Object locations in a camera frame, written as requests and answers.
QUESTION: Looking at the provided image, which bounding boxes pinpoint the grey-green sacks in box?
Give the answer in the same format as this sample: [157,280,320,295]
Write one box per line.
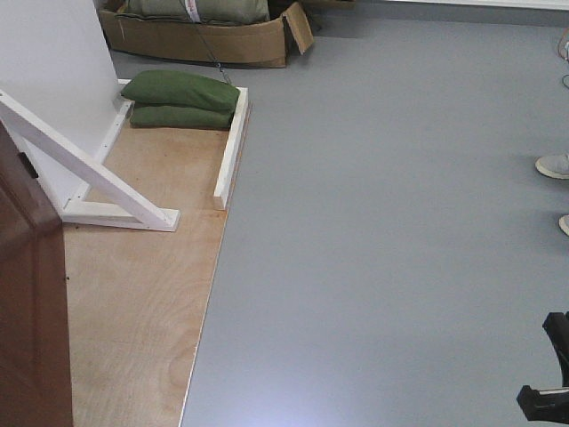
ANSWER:
[120,0,270,25]

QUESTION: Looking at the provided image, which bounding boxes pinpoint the upper green sandbag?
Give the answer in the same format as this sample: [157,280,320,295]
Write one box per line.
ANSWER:
[121,70,240,112]

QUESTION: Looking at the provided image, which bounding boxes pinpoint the white far edge batten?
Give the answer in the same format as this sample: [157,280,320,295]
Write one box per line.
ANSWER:
[213,87,250,211]

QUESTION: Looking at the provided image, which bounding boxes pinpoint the lower green sandbag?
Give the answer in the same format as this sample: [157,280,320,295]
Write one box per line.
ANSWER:
[130,105,234,130]

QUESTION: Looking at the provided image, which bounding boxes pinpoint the person's right grey sneaker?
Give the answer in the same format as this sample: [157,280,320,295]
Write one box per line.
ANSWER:
[535,154,569,180]

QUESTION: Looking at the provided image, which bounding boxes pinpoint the white door frame panel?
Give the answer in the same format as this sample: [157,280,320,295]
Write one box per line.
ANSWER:
[0,0,124,214]

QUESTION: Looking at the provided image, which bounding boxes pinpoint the person's grey sneaker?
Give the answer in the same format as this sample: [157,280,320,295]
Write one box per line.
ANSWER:
[558,214,569,236]
[535,154,569,180]

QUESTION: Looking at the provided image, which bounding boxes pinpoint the white far triangular brace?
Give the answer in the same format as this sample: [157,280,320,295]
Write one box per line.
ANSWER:
[1,84,180,232]

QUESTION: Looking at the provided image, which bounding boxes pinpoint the brown wooden door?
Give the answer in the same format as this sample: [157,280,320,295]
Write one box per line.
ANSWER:
[1,130,73,426]

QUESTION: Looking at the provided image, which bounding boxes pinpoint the orange wires on floor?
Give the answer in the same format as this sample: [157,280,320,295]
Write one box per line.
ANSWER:
[555,26,569,90]

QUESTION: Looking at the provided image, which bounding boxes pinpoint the brown cardboard box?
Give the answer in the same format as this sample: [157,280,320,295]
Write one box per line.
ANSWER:
[98,1,314,68]

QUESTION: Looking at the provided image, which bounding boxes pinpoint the person's left grey sneaker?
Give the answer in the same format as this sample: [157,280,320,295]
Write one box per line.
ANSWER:
[558,214,569,236]

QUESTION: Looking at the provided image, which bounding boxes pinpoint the green sandbag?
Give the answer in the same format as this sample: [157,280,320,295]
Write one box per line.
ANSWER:
[130,105,234,130]
[121,70,240,112]

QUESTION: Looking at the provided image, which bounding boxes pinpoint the black robot leg part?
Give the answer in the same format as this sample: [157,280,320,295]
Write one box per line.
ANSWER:
[517,312,568,424]

